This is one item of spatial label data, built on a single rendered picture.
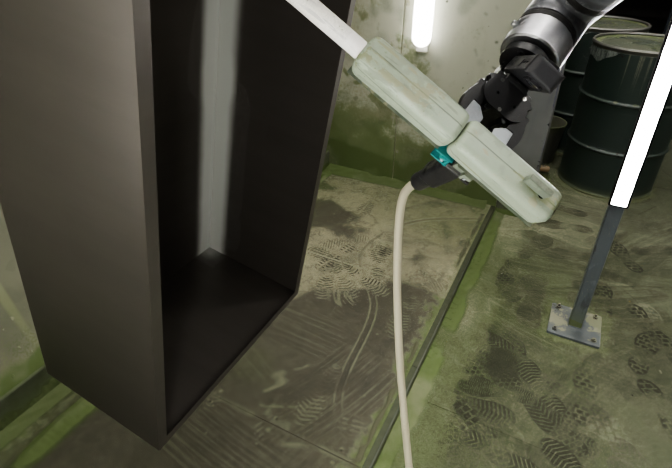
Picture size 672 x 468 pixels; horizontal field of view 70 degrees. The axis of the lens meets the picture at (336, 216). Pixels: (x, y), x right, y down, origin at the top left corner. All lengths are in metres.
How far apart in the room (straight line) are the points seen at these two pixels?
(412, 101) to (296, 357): 1.45
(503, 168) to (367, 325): 1.49
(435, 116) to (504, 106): 0.13
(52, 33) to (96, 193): 0.22
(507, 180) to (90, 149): 0.56
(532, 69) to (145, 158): 0.50
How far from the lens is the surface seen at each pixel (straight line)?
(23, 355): 1.97
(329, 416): 1.75
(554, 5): 0.79
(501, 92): 0.70
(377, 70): 0.59
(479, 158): 0.61
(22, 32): 0.77
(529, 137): 2.77
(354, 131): 3.07
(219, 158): 1.45
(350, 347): 1.94
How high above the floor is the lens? 1.46
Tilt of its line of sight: 31 degrees down
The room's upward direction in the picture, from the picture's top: straight up
